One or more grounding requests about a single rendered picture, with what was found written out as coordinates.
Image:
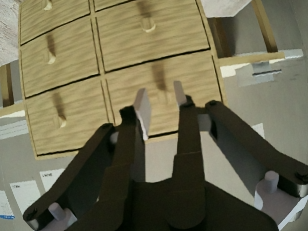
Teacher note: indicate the light wooden chest of drawers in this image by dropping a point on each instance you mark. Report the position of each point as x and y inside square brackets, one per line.
[103, 74]

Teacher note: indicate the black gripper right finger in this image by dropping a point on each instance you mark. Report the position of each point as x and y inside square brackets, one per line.
[280, 181]

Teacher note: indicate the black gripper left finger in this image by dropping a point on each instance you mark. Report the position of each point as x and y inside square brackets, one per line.
[79, 185]

